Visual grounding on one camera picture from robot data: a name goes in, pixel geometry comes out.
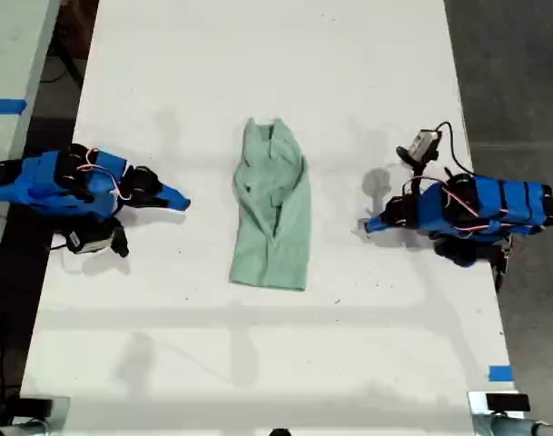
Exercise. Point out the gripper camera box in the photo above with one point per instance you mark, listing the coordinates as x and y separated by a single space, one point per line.
423 143
89 240

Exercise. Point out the long blue tape strip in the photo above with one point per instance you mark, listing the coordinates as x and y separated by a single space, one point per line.
3 106

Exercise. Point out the white metal bracket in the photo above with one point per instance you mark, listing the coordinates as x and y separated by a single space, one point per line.
476 409

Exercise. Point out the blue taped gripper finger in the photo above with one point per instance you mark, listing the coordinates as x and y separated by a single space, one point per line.
378 220
174 194
174 205
385 228

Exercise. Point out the short blue tape strip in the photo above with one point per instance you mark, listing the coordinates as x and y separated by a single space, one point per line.
500 373

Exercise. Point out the white side table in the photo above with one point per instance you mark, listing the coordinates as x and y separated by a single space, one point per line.
8 68

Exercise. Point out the black table clamp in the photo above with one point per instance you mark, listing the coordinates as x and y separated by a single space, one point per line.
503 263

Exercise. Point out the small black round object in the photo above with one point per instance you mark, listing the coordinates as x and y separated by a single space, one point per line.
280 432

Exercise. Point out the pale green T-shirt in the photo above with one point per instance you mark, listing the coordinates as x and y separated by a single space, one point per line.
285 236

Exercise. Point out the small black box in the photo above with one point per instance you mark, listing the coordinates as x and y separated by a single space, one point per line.
507 402
35 406

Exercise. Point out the black camera stalk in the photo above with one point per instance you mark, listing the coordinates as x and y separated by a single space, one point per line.
410 156
119 240

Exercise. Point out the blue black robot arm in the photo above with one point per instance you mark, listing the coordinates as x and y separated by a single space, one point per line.
494 204
40 181

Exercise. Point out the grey metal bracket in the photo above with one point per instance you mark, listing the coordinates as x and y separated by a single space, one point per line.
60 411

